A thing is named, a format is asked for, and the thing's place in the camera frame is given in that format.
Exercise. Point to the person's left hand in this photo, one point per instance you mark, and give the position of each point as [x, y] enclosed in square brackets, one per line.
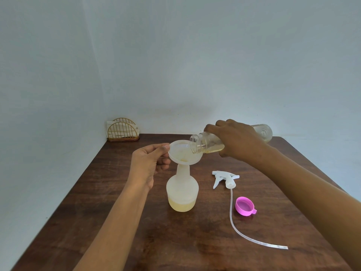
[143, 165]

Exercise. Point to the person's right hand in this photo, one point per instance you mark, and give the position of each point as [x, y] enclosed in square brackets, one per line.
[239, 141]

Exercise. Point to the person's right fingers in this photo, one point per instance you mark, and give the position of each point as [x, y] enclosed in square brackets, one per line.
[222, 125]

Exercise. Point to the person's left thumb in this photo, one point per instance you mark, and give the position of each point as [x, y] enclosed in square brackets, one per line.
[156, 146]

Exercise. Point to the clear plastic bottle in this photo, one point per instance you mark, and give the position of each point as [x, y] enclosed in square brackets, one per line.
[207, 142]

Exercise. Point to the white plastic funnel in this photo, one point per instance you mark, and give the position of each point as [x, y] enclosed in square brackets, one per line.
[183, 155]

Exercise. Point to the person's left forearm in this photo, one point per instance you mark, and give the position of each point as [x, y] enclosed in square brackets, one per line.
[121, 228]

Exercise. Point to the person's right forearm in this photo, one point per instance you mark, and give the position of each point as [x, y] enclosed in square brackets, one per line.
[316, 200]

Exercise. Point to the white paper napkins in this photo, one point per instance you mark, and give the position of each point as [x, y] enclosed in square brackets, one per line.
[110, 129]

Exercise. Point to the translucent white spray bottle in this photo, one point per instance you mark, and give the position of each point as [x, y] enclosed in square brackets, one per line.
[182, 189]

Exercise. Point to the white trigger sprayer with tube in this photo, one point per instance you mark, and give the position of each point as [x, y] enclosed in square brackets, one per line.
[225, 179]

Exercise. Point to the pink plastic cap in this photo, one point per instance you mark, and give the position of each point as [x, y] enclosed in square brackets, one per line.
[244, 206]

